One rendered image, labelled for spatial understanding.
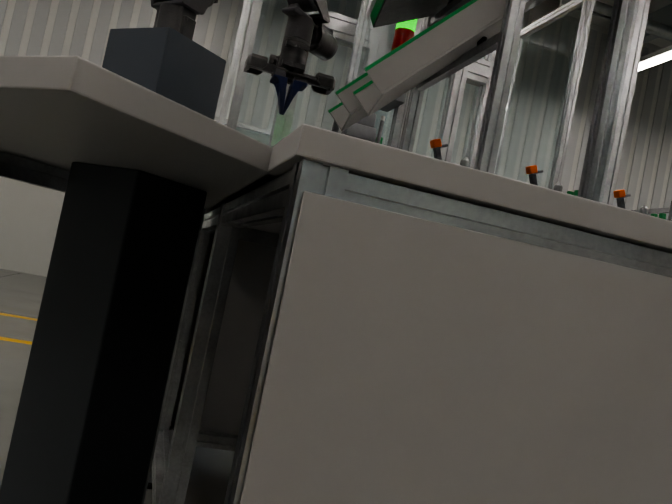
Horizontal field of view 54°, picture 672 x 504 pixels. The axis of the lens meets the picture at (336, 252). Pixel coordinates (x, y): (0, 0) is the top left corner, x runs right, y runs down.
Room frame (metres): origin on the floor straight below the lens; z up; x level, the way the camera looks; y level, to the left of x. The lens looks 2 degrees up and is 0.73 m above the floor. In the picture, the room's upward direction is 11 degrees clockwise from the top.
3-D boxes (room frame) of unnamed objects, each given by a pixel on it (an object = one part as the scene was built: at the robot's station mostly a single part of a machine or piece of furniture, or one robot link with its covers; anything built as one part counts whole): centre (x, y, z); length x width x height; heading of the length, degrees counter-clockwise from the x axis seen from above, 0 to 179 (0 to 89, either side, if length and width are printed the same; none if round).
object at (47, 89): (1.08, 0.30, 0.84); 0.90 x 0.70 x 0.03; 149
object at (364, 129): (1.39, -0.01, 1.06); 0.08 x 0.04 x 0.07; 105
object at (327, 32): (1.39, 0.15, 1.25); 0.12 x 0.08 x 0.11; 145
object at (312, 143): (1.51, -0.43, 0.84); 1.50 x 1.41 x 0.03; 15
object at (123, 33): (1.10, 0.35, 0.96); 0.14 x 0.14 x 0.20; 59
